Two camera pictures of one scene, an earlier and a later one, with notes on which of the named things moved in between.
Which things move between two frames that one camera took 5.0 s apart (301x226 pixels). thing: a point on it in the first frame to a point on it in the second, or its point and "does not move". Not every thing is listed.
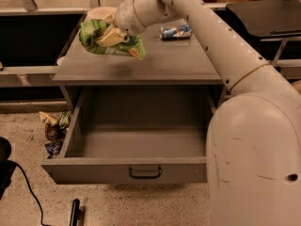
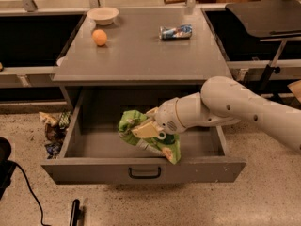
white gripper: x=127 y=18 to x=166 y=116
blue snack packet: x=181 y=31 does not move
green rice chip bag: x=90 y=30 to x=166 y=145
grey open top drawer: x=135 y=136 does not move
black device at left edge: x=7 y=166 does not move
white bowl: x=100 y=12 does not move
